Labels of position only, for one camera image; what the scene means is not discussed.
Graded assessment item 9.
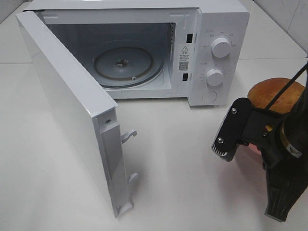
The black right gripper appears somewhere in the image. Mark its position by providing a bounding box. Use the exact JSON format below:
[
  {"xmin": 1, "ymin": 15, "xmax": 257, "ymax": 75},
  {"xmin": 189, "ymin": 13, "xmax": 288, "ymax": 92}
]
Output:
[{"xmin": 237, "ymin": 107, "xmax": 308, "ymax": 222}]

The pink round plate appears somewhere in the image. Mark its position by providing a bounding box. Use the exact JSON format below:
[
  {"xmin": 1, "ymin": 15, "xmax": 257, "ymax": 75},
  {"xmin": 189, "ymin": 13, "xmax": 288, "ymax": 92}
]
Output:
[{"xmin": 241, "ymin": 143, "xmax": 261, "ymax": 156}]

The toy hamburger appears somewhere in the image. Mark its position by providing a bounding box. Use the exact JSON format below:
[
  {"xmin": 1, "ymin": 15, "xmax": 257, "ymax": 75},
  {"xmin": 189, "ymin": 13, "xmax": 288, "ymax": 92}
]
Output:
[{"xmin": 247, "ymin": 77, "xmax": 305, "ymax": 114}]

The round white door button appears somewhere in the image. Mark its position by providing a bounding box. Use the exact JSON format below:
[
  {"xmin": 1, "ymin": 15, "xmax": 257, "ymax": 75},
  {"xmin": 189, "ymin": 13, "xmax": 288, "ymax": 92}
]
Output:
[{"xmin": 202, "ymin": 91, "xmax": 217, "ymax": 105}]

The white microwave door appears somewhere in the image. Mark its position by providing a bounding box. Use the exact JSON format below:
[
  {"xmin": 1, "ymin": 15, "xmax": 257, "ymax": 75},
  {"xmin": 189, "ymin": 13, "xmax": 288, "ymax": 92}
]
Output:
[{"xmin": 16, "ymin": 11, "xmax": 138, "ymax": 217}]

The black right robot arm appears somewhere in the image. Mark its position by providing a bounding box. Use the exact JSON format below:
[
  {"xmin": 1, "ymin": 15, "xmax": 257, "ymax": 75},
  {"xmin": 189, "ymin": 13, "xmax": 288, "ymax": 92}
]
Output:
[{"xmin": 230, "ymin": 77, "xmax": 308, "ymax": 222}]

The white lower timer knob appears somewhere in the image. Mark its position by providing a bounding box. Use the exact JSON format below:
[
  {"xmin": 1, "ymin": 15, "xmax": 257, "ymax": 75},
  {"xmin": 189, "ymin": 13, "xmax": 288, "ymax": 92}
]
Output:
[{"xmin": 205, "ymin": 68, "xmax": 224, "ymax": 87}]

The white upper power knob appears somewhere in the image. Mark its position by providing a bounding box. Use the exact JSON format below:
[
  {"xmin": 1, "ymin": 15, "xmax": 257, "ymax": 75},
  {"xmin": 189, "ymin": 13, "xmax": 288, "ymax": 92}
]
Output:
[{"xmin": 210, "ymin": 36, "xmax": 231, "ymax": 58}]

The white microwave oven body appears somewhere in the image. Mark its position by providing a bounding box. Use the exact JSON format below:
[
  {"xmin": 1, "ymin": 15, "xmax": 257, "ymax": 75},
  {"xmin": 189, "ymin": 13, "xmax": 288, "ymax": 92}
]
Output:
[{"xmin": 22, "ymin": 0, "xmax": 250, "ymax": 106}]

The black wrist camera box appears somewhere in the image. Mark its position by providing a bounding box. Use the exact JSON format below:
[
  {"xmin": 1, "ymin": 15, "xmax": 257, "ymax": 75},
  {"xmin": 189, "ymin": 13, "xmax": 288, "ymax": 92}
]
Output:
[{"xmin": 211, "ymin": 98, "xmax": 252, "ymax": 162}]

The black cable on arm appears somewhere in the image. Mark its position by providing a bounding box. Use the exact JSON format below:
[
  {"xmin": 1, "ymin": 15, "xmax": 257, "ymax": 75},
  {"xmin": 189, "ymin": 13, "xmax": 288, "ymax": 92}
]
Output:
[{"xmin": 266, "ymin": 61, "xmax": 308, "ymax": 113}]

